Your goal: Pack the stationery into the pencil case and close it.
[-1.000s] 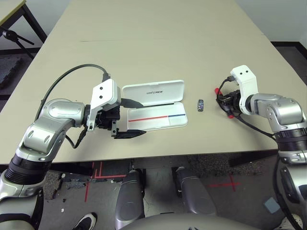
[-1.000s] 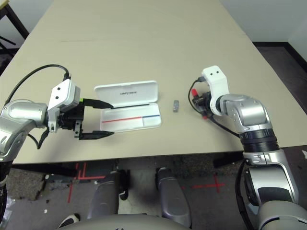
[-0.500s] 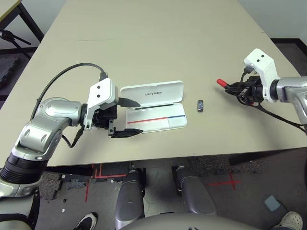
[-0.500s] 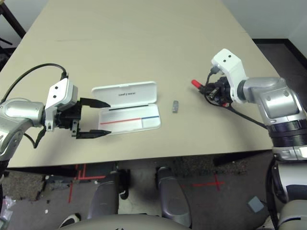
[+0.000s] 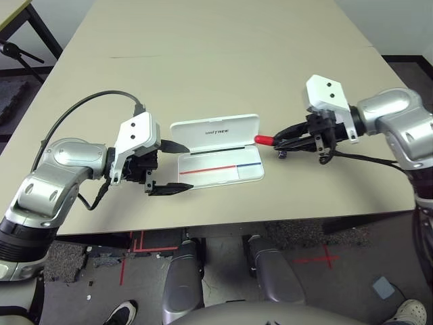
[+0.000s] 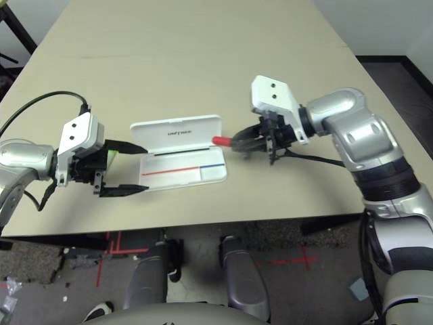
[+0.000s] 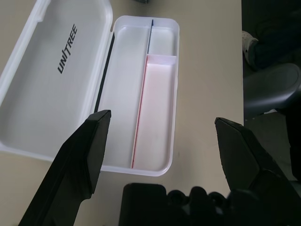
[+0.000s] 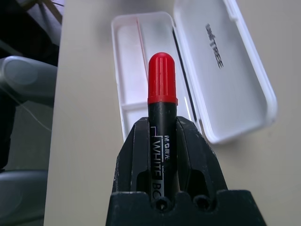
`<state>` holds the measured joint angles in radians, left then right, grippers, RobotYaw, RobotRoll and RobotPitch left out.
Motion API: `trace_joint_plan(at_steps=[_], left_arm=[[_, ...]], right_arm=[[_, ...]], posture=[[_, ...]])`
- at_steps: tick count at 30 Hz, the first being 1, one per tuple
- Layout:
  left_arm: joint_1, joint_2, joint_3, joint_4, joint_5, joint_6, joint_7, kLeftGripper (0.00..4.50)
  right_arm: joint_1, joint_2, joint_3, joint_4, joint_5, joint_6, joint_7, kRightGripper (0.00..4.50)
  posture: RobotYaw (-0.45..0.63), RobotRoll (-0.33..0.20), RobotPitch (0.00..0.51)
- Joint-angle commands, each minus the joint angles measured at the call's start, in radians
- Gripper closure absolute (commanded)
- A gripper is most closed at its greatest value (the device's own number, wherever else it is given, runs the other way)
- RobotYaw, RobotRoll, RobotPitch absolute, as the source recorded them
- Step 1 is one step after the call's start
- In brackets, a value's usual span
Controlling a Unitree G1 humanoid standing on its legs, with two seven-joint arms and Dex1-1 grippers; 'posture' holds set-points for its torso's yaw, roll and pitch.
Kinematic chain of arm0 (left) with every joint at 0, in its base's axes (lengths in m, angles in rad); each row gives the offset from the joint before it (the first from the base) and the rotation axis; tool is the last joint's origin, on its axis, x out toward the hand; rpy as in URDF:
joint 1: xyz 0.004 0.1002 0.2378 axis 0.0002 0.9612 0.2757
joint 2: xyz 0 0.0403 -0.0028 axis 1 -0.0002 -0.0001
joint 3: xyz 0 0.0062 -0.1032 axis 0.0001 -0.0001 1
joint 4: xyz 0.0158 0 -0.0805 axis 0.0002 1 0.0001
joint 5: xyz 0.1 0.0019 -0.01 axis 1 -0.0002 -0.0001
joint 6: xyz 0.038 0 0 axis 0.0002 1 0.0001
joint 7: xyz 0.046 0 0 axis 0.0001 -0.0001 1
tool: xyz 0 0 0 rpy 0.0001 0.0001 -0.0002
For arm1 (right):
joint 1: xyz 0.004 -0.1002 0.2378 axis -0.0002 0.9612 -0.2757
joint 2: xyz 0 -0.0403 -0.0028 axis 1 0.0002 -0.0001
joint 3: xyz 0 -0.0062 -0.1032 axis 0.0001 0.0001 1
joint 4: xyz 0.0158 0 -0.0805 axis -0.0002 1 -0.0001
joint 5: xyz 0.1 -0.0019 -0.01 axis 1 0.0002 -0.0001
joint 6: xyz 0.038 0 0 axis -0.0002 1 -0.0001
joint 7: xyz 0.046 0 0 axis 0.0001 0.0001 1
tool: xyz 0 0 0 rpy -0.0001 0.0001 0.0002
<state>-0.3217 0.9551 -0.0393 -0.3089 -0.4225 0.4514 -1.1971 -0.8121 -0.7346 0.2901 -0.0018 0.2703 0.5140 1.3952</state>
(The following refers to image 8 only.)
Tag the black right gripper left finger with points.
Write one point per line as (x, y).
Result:
(131, 164)

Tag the white plastic pencil case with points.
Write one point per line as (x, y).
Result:
(223, 94)

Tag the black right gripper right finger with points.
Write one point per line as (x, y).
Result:
(200, 160)

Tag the black marker with red cap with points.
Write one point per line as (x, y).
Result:
(162, 80)

